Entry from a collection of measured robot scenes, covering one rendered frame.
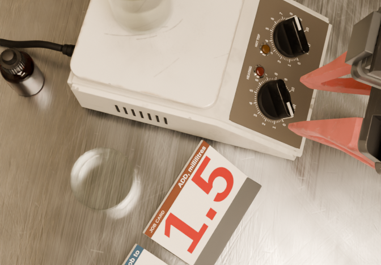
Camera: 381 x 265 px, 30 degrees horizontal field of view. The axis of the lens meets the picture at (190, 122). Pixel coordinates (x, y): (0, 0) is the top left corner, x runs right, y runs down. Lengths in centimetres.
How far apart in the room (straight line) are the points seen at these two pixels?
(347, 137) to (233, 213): 20
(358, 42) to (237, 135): 23
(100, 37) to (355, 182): 25
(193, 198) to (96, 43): 15
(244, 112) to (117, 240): 16
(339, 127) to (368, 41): 10
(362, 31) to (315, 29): 26
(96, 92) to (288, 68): 16
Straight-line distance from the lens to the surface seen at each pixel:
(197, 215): 60
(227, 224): 61
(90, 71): 56
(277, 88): 57
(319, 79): 50
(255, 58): 59
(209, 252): 61
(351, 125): 44
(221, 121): 57
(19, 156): 65
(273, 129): 59
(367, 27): 37
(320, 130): 46
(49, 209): 63
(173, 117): 57
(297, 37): 59
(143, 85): 55
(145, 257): 58
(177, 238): 59
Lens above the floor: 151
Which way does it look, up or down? 75 degrees down
